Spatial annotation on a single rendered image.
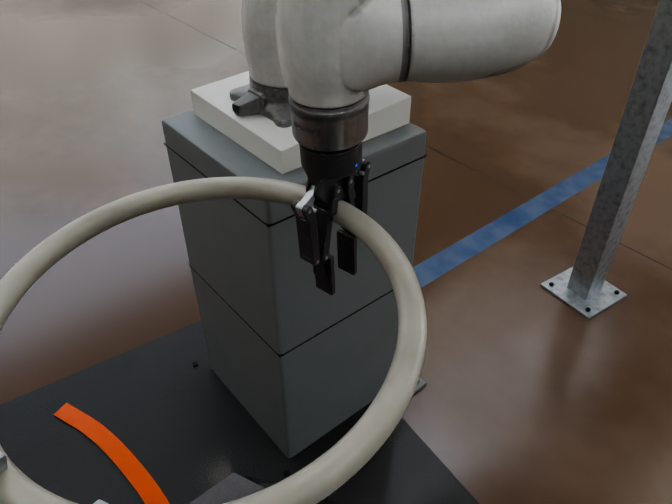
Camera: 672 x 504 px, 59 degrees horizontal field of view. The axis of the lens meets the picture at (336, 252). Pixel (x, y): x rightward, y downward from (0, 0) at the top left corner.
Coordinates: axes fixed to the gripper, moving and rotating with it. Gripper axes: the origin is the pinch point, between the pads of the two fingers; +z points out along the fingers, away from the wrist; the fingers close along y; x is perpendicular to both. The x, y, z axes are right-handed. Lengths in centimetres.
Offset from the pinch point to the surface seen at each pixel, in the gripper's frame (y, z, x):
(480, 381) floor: -57, 86, 5
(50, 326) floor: 7, 83, -113
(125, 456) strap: 21, 80, -54
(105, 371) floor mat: 8, 81, -82
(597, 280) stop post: -112, 81, 17
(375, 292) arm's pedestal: -33, 42, -16
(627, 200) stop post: -114, 50, 17
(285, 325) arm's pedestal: -8.4, 34.9, -21.3
